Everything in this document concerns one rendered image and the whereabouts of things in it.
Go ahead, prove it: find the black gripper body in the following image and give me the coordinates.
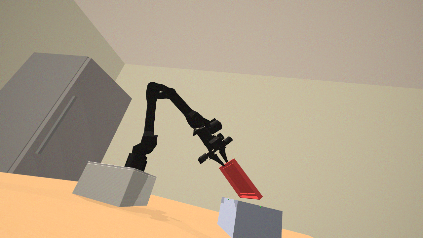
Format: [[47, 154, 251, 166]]
[[198, 135, 233, 164]]

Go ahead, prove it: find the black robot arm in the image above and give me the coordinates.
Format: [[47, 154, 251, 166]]
[[125, 82, 224, 171]]

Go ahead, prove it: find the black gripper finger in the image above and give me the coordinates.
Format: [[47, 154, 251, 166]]
[[210, 154, 225, 166], [219, 147, 228, 163]]

